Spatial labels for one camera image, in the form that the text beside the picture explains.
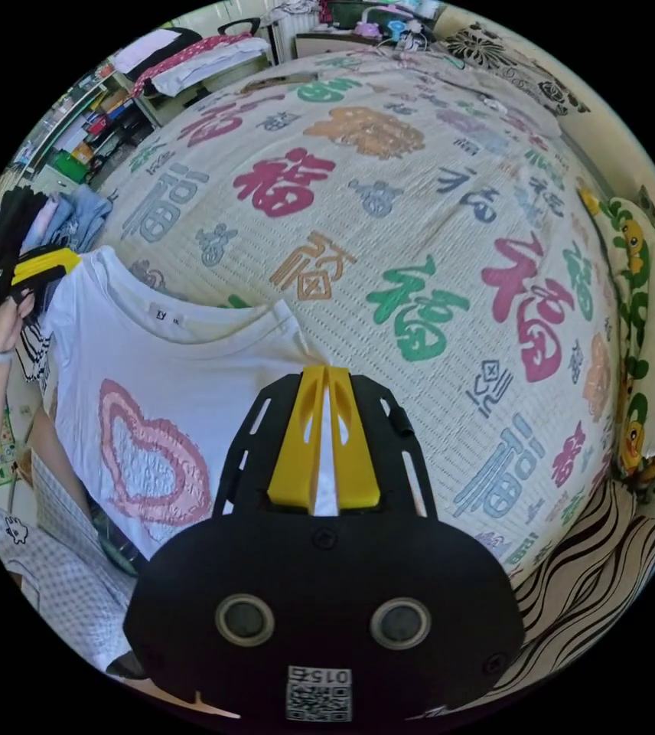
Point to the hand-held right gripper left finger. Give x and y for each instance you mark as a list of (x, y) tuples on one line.
[(296, 453)]

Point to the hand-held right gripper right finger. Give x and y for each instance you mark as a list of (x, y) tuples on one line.
[(353, 459)]

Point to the white t-shirt with pink heart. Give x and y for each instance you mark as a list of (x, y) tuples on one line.
[(149, 367)]

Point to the person's left hand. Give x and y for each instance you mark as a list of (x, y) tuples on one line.
[(9, 324)]

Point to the person's right hand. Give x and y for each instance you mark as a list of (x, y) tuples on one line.
[(190, 697)]

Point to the pile of clothes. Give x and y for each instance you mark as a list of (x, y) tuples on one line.
[(69, 215)]

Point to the shelf with boxes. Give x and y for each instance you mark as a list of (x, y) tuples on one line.
[(89, 123)]

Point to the bed with colourful printed mat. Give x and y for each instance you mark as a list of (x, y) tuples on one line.
[(396, 229)]

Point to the chair with heaped clothes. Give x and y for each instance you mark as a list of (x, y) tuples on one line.
[(190, 57)]

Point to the zebra striped blanket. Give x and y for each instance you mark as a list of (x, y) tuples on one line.
[(586, 580)]

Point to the duck print pillow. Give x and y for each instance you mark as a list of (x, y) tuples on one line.
[(643, 356)]

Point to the desk with small items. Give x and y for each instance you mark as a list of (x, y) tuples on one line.
[(373, 26)]

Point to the black floral cushion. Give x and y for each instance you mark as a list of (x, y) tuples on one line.
[(511, 63)]

